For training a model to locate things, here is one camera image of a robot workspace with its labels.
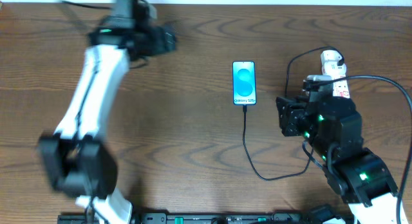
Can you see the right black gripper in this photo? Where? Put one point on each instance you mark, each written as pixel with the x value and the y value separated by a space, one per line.
pixel 286 116

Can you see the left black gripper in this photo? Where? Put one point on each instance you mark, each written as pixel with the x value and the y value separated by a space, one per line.
pixel 168 39

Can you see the blue Galaxy smartphone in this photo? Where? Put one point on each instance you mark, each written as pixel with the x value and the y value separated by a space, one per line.
pixel 244 83

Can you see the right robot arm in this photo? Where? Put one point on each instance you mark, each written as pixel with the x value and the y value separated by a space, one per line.
pixel 333 128

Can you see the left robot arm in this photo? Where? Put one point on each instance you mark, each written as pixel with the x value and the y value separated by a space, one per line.
pixel 75 156

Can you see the white power strip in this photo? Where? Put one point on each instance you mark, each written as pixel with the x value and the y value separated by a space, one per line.
pixel 333 65

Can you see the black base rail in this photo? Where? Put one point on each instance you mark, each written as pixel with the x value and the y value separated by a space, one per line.
pixel 280 217

